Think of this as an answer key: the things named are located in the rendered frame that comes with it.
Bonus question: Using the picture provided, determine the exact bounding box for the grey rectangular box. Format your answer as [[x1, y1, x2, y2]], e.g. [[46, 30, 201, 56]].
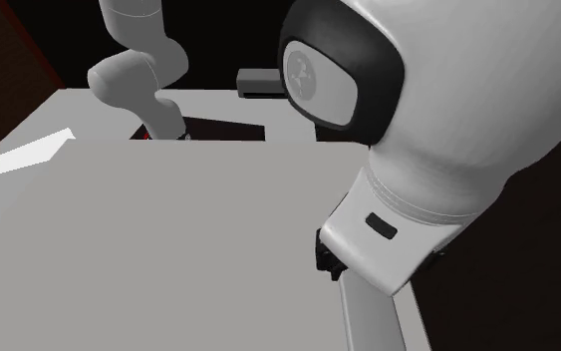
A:
[[235, 68, 289, 101]]

